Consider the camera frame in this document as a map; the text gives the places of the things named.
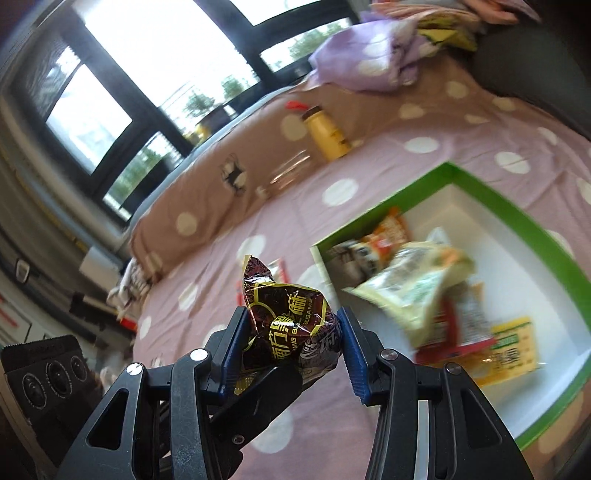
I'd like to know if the green white cardboard box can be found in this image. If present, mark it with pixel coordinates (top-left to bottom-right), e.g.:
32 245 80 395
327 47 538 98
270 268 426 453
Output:
311 163 590 449

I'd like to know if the white patterned cloth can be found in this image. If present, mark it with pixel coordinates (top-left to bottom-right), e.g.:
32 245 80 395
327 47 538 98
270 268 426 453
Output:
107 258 161 315

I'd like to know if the yellow drink bottle red cap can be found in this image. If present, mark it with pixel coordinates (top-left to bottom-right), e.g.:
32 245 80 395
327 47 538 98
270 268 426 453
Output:
286 100 353 163

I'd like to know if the green good cracker packet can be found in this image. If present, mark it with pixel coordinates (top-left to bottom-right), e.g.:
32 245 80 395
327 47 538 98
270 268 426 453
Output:
437 316 539 387

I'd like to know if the clear plastic water bottle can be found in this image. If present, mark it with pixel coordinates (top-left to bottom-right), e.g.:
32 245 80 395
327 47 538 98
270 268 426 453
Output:
256 150 317 200

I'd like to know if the black window frame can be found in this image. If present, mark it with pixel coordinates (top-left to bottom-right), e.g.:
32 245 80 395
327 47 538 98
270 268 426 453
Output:
7 1 359 226

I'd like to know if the purple polka dot cloth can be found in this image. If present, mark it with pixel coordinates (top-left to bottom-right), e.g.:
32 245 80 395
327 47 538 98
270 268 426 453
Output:
310 18 439 92

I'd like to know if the red snack packet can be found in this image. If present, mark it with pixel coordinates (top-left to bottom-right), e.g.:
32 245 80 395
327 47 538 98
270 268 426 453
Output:
414 282 494 365

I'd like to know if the panda print snack packet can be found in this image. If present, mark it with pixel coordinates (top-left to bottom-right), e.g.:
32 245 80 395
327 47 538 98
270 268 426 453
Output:
329 207 411 286

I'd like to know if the white red-edged snack packet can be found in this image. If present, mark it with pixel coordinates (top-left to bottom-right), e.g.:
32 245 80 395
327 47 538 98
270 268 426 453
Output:
236 258 290 306

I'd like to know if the black camera device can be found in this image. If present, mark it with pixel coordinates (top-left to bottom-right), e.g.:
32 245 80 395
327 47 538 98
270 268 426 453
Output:
1 335 103 471

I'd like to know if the pale yellow snack packet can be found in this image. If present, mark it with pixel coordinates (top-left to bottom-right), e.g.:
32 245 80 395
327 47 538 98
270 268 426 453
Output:
345 241 476 349

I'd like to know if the pink patterned cloth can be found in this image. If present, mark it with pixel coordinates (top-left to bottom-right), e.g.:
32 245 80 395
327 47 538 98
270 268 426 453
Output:
370 1 542 25

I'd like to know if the brown gold sesame snack bag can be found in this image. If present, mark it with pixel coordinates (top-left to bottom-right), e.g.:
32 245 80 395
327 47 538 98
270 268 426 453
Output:
235 255 342 395

